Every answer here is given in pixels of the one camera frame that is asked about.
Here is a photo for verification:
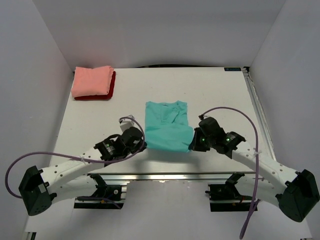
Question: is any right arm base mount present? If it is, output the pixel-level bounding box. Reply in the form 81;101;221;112
205;172;252;212

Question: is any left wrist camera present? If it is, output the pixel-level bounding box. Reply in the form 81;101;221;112
119;115;135;132

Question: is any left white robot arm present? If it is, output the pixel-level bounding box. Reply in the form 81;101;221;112
18;126;147;216

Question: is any teal t-shirt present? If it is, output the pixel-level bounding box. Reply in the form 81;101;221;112
144;100;194;153

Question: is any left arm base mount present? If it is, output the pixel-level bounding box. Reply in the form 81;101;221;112
74;173;126;210

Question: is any aluminium front rail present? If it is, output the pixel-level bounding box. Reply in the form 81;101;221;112
87;171;263;182

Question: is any black strip behind table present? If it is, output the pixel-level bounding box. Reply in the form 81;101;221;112
136;64;242;70

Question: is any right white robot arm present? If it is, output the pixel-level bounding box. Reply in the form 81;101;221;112
189;115;320;223

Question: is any folded red t-shirt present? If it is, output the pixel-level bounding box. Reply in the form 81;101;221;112
71;71;116;101

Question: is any folded pink t-shirt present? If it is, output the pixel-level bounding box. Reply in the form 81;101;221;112
71;66;116;100

